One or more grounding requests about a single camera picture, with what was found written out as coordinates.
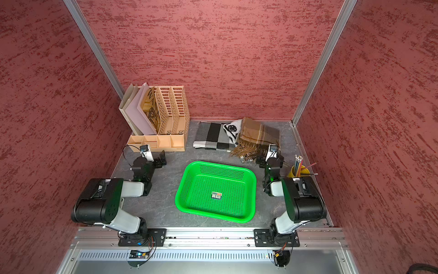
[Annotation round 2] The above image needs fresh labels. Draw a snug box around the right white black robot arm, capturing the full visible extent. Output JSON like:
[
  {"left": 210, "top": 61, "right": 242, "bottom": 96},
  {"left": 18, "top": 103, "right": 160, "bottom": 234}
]
[{"left": 255, "top": 154, "right": 327, "bottom": 247}]

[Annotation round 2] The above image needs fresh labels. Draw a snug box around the small label sticker in basket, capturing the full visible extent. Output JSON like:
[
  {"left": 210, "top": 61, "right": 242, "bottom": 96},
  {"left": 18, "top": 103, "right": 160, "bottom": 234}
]
[{"left": 211, "top": 192, "right": 222, "bottom": 200}]

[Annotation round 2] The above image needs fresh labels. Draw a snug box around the lilac folder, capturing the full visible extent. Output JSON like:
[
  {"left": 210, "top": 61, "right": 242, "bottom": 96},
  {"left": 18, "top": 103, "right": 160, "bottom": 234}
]
[{"left": 119, "top": 83, "right": 157, "bottom": 135}]

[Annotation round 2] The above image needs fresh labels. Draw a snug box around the aluminium front rail frame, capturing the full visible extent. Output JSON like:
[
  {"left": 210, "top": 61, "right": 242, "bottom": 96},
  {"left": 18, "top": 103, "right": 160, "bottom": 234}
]
[{"left": 58, "top": 227, "right": 358, "bottom": 274}]

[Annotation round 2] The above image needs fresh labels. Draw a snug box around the green plastic basket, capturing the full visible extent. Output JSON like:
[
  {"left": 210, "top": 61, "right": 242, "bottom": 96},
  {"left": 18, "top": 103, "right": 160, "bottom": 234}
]
[{"left": 175, "top": 161, "right": 257, "bottom": 224}]

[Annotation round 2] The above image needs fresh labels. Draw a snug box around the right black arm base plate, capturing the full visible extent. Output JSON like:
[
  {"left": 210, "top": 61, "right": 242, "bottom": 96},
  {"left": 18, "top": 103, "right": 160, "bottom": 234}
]
[{"left": 253, "top": 228, "right": 300, "bottom": 248}]

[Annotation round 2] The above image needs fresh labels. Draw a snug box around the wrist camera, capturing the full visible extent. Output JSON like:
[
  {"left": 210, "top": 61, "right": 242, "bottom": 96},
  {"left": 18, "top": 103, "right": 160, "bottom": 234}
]
[
  {"left": 266, "top": 144, "right": 278, "bottom": 160},
  {"left": 139, "top": 145, "right": 154, "bottom": 162}
]

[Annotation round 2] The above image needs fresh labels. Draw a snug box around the beige wooden file organizer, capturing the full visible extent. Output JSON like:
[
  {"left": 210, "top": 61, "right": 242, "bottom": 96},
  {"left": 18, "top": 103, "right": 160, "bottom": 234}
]
[{"left": 127, "top": 85, "right": 190, "bottom": 153}]

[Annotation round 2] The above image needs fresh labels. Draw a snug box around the brown patterned book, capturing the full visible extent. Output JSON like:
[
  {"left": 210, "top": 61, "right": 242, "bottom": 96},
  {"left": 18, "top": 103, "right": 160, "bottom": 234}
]
[{"left": 140, "top": 87, "right": 161, "bottom": 134}]

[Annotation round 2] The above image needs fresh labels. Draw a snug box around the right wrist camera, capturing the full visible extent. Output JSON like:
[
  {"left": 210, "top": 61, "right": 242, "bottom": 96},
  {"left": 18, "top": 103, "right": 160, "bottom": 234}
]
[{"left": 266, "top": 144, "right": 278, "bottom": 160}]

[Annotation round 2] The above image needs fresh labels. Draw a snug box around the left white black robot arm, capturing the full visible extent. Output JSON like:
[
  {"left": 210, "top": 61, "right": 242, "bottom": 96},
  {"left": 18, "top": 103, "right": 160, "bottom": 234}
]
[{"left": 71, "top": 151, "right": 167, "bottom": 247}]

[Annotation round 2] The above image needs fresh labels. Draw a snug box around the grey black checked scarf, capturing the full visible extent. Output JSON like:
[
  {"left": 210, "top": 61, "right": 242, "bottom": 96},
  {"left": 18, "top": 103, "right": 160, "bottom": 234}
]
[{"left": 193, "top": 122, "right": 235, "bottom": 153}]

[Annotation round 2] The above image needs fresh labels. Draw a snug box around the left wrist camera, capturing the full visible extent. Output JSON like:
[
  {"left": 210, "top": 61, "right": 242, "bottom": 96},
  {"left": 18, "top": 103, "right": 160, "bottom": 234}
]
[{"left": 139, "top": 145, "right": 154, "bottom": 162}]

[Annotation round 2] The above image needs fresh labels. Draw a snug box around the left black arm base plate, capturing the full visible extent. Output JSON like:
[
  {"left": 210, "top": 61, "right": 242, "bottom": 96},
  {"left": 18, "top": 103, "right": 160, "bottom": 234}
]
[{"left": 118, "top": 228, "right": 167, "bottom": 248}]

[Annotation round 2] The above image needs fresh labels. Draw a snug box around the brown plaid fringed scarf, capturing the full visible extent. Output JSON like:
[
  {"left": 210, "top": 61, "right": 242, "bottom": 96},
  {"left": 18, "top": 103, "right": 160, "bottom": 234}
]
[{"left": 230, "top": 117, "right": 281, "bottom": 162}]

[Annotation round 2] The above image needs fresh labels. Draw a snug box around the yellow pencil cup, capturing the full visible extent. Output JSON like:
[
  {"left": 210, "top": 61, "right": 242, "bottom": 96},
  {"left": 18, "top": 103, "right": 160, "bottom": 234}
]
[{"left": 286, "top": 165, "right": 310, "bottom": 178}]

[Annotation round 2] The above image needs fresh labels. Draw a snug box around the black white smiley scarf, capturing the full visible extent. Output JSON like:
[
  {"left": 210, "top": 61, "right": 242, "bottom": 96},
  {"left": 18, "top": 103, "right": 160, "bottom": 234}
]
[{"left": 222, "top": 119, "right": 242, "bottom": 147}]

